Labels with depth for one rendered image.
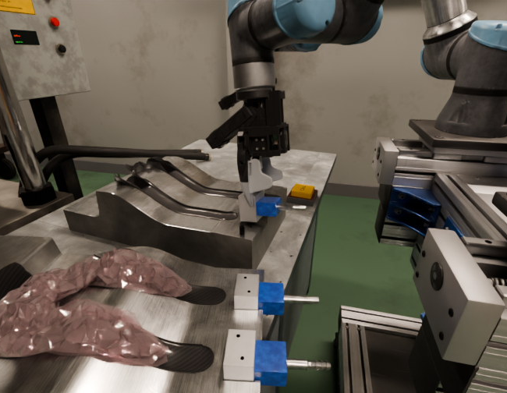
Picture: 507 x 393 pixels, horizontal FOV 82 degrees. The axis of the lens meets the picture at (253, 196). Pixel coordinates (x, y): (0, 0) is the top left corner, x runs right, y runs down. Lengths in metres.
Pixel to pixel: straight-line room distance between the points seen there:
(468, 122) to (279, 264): 0.53
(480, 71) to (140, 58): 2.71
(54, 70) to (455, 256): 1.25
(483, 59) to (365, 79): 1.85
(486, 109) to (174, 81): 2.52
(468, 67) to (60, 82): 1.23
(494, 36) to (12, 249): 0.99
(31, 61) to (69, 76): 0.13
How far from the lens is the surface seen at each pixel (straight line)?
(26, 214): 1.08
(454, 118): 0.84
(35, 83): 1.26
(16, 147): 1.08
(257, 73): 0.53
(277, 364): 0.41
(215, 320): 0.47
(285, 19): 0.46
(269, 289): 0.49
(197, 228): 0.61
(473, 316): 0.38
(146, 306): 0.47
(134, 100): 3.20
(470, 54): 0.84
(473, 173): 0.87
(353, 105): 2.65
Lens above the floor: 1.21
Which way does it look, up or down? 26 degrees down
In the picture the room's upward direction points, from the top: straight up
